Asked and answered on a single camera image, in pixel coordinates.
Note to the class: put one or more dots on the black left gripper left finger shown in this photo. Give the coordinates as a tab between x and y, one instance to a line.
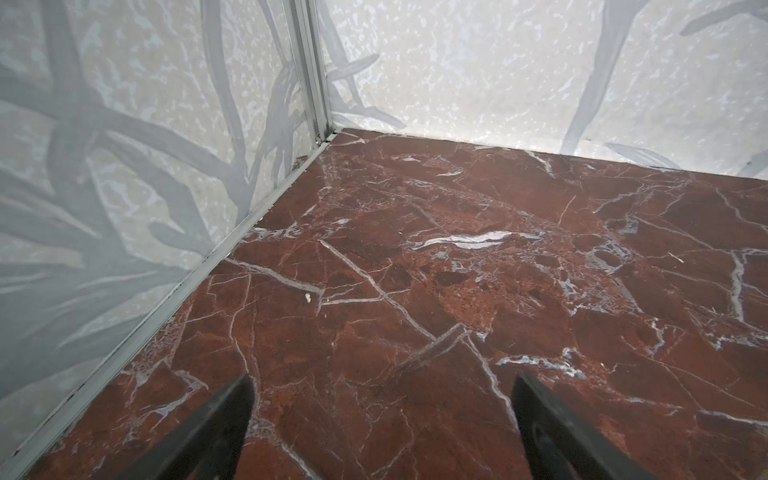
206	445

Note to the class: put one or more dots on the aluminium frame post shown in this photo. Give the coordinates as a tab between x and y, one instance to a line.
303	21

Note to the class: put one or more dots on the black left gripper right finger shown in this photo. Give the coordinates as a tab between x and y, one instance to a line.
558	444

